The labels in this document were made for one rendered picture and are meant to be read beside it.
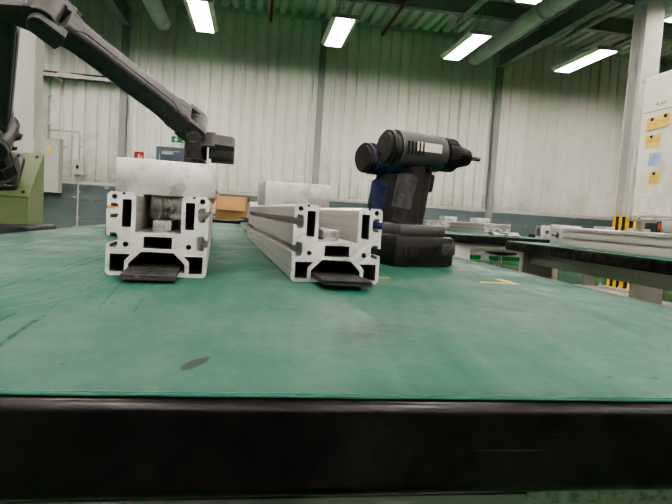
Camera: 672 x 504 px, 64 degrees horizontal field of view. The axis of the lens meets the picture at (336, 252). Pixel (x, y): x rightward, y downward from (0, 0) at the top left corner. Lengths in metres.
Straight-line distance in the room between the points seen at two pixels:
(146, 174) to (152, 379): 0.43
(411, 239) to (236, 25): 12.20
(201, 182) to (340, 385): 0.44
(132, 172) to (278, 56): 12.19
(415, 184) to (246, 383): 0.69
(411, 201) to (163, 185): 0.41
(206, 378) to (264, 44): 12.62
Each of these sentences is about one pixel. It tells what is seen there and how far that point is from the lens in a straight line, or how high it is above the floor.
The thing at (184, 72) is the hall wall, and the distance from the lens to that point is 12.77.
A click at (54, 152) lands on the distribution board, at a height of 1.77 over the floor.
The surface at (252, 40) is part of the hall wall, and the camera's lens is 12.85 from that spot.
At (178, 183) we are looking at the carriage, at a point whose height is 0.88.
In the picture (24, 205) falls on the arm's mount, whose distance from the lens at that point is 1.58.
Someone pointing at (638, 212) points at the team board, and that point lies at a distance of 4.35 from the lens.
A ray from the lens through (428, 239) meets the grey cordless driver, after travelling 0.89.
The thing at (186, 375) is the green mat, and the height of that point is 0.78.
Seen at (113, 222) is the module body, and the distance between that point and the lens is 0.59.
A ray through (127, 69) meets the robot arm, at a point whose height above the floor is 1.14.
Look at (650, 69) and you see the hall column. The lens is 9.37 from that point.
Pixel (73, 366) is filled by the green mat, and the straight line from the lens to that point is 0.27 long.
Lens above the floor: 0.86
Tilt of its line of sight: 4 degrees down
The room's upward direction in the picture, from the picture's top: 4 degrees clockwise
